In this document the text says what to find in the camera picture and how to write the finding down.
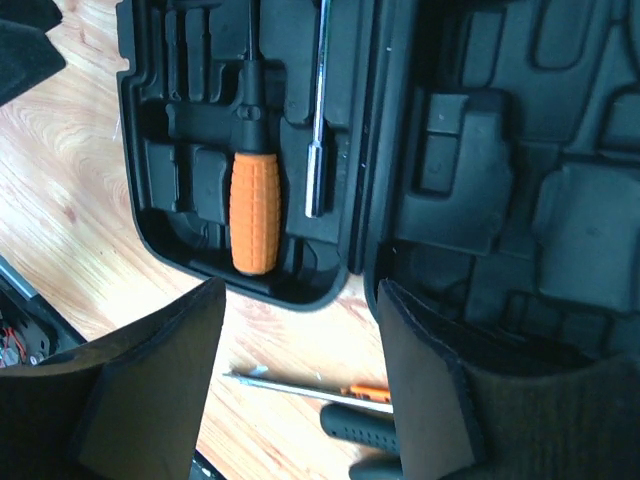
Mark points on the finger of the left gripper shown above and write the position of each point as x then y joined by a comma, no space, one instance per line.
27,55

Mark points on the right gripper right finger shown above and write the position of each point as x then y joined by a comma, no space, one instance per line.
472,405

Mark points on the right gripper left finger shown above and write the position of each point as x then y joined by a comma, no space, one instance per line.
127,405

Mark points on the orange-handled screwdriver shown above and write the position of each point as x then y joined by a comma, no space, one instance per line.
255,195

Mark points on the black plastic tool case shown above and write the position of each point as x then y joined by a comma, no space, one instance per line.
484,155

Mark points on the black-handled screwdriver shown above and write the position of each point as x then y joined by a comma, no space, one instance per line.
315,157

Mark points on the orange-black pliers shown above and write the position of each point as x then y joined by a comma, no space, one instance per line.
377,468

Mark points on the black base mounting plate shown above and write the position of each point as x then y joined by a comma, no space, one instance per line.
32,330

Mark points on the silver metal file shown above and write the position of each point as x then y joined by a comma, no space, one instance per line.
377,399

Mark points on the claw hammer black handle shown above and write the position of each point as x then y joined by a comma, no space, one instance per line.
360,427

